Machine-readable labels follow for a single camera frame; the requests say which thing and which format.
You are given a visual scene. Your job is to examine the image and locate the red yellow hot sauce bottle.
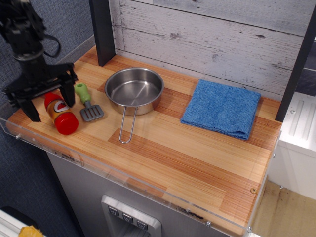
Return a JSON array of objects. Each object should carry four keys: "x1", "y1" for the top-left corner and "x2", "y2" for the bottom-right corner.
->
[{"x1": 44, "y1": 92, "x2": 79, "y2": 135}]

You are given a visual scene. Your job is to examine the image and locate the dark left cabinet post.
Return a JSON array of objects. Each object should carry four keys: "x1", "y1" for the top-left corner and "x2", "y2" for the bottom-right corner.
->
[{"x1": 89, "y1": 0, "x2": 116, "y2": 66}]

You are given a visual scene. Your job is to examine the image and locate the yellow black object corner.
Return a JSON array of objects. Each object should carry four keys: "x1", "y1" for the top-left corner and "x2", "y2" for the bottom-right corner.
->
[{"x1": 18, "y1": 226, "x2": 45, "y2": 237}]

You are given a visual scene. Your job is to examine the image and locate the white toy sink unit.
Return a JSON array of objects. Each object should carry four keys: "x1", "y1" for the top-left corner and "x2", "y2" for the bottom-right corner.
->
[{"x1": 268, "y1": 92, "x2": 316, "y2": 199}]

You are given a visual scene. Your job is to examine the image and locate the clear acrylic table guard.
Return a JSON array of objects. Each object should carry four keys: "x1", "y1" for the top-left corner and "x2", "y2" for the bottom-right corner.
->
[{"x1": 0, "y1": 34, "x2": 282, "y2": 237}]

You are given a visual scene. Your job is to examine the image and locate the silver toy dispenser panel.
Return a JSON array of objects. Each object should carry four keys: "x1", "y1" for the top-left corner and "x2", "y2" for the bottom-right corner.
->
[{"x1": 101, "y1": 195, "x2": 162, "y2": 237}]

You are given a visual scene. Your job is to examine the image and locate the black cable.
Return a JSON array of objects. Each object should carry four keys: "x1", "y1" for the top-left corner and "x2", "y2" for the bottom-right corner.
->
[{"x1": 41, "y1": 34, "x2": 62, "y2": 58}]

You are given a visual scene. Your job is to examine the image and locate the blue folded rag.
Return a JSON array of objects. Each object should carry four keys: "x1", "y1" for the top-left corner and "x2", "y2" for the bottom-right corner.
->
[{"x1": 181, "y1": 79, "x2": 261, "y2": 140}]

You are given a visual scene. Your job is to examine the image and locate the dark cabinet post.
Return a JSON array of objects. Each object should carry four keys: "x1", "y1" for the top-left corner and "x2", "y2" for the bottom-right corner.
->
[
  {"x1": 89, "y1": 0, "x2": 116, "y2": 66},
  {"x1": 275, "y1": 6, "x2": 316, "y2": 122}
]

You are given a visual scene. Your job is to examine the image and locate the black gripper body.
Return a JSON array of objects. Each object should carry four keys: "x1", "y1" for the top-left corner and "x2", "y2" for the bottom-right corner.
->
[{"x1": 2, "y1": 53, "x2": 78, "y2": 104}]

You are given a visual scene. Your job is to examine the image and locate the dark right cabinet post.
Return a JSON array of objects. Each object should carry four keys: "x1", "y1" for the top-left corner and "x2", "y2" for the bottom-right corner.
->
[{"x1": 275, "y1": 6, "x2": 316, "y2": 122}]

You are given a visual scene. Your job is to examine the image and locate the silver metal pan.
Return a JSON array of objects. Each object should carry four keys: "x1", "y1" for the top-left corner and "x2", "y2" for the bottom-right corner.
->
[{"x1": 104, "y1": 67, "x2": 164, "y2": 144}]

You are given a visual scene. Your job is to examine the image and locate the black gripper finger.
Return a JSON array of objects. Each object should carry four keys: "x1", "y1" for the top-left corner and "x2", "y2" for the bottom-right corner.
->
[
  {"x1": 59, "y1": 80, "x2": 75, "y2": 108},
  {"x1": 15, "y1": 95, "x2": 41, "y2": 122}
]

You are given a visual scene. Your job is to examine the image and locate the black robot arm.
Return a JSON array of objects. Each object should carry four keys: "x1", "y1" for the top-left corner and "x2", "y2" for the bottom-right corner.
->
[{"x1": 0, "y1": 0, "x2": 78, "y2": 122}]

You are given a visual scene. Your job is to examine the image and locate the green grey toy spatula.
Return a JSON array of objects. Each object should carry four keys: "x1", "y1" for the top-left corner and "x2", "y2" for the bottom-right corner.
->
[{"x1": 75, "y1": 83, "x2": 104, "y2": 122}]

